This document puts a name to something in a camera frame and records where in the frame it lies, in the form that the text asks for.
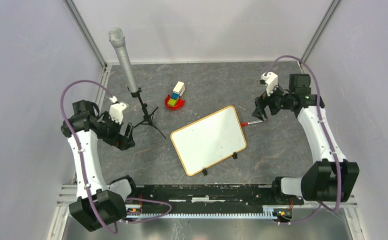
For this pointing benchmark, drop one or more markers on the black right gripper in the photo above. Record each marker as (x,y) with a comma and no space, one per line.
(261,103)

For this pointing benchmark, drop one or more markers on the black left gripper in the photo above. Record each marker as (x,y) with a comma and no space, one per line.
(122,142)

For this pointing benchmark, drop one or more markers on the red capped whiteboard marker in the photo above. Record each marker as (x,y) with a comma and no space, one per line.
(243,124)

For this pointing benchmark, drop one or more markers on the yellow framed whiteboard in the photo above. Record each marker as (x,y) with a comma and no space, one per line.
(209,140)

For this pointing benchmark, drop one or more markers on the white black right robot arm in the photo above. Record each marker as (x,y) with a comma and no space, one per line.
(331,177)

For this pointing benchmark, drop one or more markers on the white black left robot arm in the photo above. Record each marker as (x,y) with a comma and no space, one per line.
(98,204)

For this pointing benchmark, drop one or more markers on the black tripod microphone stand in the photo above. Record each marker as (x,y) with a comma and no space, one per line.
(147,117)

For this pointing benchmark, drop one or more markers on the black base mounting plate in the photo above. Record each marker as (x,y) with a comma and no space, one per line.
(217,199)

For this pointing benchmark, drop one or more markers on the silver microphone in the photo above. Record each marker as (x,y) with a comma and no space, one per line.
(118,41)

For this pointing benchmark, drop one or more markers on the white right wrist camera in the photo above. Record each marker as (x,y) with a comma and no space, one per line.
(270,80)

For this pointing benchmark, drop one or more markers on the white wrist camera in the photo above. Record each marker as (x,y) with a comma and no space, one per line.
(270,80)
(116,110)

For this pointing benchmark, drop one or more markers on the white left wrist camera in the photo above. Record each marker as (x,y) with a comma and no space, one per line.
(116,110)

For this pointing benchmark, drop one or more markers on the aluminium frame rail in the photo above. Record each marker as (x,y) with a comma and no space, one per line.
(306,222)

